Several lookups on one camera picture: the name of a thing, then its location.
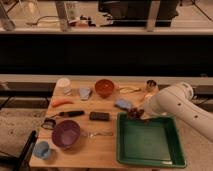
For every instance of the red bowl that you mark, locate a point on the red bowl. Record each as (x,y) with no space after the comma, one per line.
(104,88)

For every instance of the black handled knife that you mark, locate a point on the black handled knife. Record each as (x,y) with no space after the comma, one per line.
(68,114)

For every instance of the black binder clip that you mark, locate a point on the black binder clip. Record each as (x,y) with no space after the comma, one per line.
(48,124)

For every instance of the green plastic tray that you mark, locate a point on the green plastic tray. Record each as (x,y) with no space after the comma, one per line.
(154,143)

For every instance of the light blue cup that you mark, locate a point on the light blue cup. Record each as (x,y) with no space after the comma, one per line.
(42,150)

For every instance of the purple plastic bowl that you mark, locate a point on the purple plastic bowl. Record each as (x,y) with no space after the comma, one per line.
(65,134)

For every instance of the white lidded jar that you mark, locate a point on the white lidded jar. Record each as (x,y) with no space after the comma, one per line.
(64,85)

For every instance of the light blue cloth piece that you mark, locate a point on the light blue cloth piece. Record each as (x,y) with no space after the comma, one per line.
(85,93)

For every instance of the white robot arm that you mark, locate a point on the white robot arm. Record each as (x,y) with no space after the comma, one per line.
(176,100)

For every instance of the dark red grape bunch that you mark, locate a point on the dark red grape bunch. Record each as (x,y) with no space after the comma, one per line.
(135,113)

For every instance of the wooden table board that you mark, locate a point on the wooden table board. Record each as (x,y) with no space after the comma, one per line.
(97,152)

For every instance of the small metal cup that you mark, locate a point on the small metal cup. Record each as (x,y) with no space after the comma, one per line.
(150,85)

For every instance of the blue sponge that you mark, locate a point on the blue sponge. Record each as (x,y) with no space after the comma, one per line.
(123,104)

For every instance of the black rectangular block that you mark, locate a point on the black rectangular block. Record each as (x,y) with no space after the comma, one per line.
(99,116)

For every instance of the orange carrot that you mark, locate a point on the orange carrot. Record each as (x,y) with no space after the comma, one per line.
(59,102)

